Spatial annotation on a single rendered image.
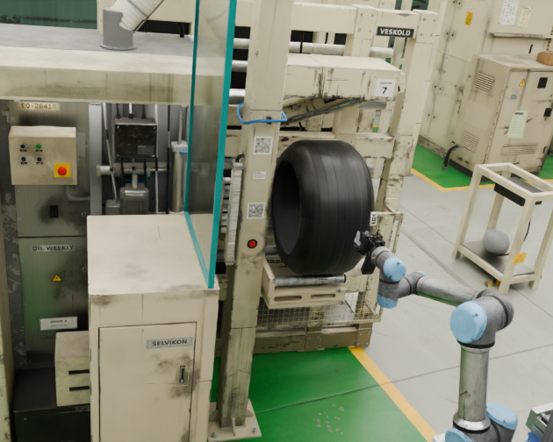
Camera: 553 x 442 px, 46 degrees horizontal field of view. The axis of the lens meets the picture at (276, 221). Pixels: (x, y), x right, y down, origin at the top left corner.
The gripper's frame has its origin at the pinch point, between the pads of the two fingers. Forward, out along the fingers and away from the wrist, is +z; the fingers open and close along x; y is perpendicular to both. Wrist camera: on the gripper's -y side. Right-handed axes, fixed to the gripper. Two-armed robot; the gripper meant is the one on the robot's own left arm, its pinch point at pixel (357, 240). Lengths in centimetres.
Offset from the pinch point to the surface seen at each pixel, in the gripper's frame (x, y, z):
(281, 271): 13, -36, 52
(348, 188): 0.9, 17.6, 12.8
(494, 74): -296, 32, 360
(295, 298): 14.1, -37.8, 26.5
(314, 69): 8, 60, 49
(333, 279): -2.3, -28.5, 25.3
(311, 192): 16.3, 15.5, 14.6
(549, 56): -355, 54, 358
